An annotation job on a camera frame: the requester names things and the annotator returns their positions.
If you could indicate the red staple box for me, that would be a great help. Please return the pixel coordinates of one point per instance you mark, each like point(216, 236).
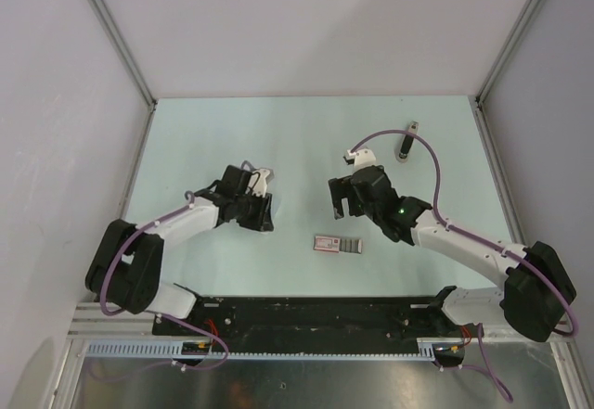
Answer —
point(335, 244)

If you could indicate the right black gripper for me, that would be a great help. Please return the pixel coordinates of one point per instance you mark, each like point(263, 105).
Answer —
point(339, 188)

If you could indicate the black staple remover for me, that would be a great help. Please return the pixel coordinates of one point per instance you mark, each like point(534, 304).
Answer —
point(407, 141)

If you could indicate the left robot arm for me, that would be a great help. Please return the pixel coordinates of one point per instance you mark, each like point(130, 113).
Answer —
point(125, 272)

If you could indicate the left aluminium frame post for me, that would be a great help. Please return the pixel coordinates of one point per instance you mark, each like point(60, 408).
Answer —
point(112, 30)

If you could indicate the aluminium frame post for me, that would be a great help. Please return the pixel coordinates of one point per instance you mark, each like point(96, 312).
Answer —
point(112, 30)
point(513, 40)

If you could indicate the right aluminium frame post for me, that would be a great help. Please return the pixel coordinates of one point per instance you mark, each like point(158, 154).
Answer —
point(513, 40)

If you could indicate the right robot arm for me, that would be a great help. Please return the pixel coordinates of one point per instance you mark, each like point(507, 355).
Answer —
point(531, 291)

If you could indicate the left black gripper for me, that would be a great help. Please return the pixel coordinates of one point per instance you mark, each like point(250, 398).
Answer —
point(263, 221)

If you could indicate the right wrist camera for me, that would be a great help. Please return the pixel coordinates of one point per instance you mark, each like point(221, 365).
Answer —
point(360, 158)

